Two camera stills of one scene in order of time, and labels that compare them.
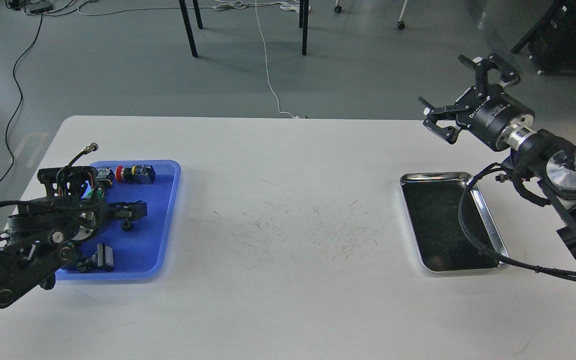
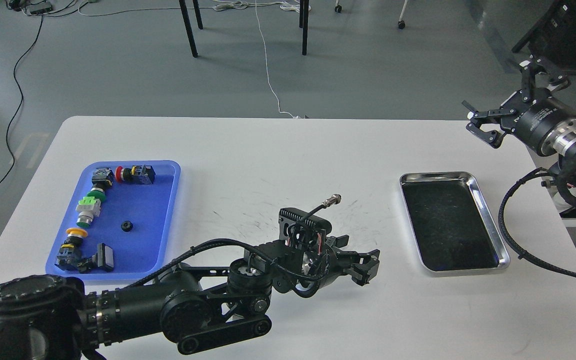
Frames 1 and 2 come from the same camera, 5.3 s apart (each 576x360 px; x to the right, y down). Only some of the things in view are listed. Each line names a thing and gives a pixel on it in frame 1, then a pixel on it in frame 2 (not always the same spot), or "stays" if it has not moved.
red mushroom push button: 138,174 stays
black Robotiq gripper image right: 485,119 → 534,115
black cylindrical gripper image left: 90,214 → 302,267
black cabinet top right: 571,38 stays
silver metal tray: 432,200 stays
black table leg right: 303,22 stays
